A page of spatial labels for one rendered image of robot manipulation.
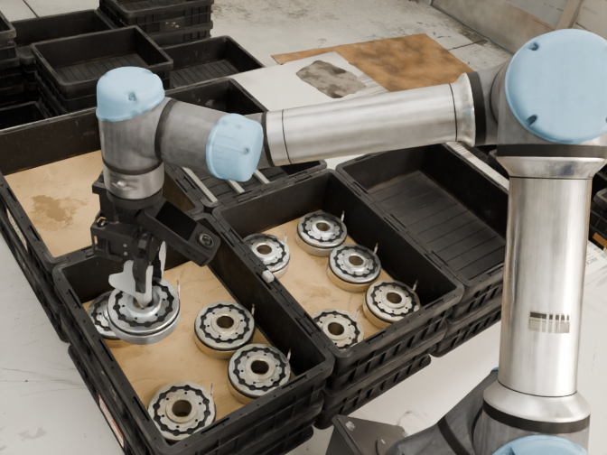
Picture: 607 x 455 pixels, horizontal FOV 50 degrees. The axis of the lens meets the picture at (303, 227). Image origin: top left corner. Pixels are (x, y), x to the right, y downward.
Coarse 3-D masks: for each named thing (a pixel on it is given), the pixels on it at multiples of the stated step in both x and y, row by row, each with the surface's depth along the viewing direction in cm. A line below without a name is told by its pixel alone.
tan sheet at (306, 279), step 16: (288, 224) 136; (288, 240) 133; (304, 256) 130; (320, 256) 130; (288, 272) 126; (304, 272) 127; (320, 272) 127; (384, 272) 130; (288, 288) 123; (304, 288) 124; (320, 288) 124; (336, 288) 125; (304, 304) 121; (320, 304) 121; (336, 304) 122; (352, 304) 122; (368, 320) 120; (368, 336) 117
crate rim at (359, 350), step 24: (264, 192) 127; (360, 192) 131; (216, 216) 120; (384, 216) 127; (240, 240) 117; (408, 240) 123; (264, 264) 113; (432, 264) 119; (456, 288) 115; (432, 312) 111; (384, 336) 105; (336, 360) 101
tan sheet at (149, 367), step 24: (192, 264) 124; (192, 288) 120; (216, 288) 121; (192, 312) 116; (168, 336) 111; (192, 336) 112; (120, 360) 106; (144, 360) 107; (168, 360) 108; (192, 360) 108; (216, 360) 109; (144, 384) 104; (168, 384) 104; (216, 384) 106; (216, 408) 102
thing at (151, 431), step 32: (96, 256) 109; (64, 288) 103; (96, 352) 97; (320, 352) 101; (128, 384) 92; (288, 384) 96; (224, 416) 90; (256, 416) 93; (160, 448) 86; (192, 448) 87
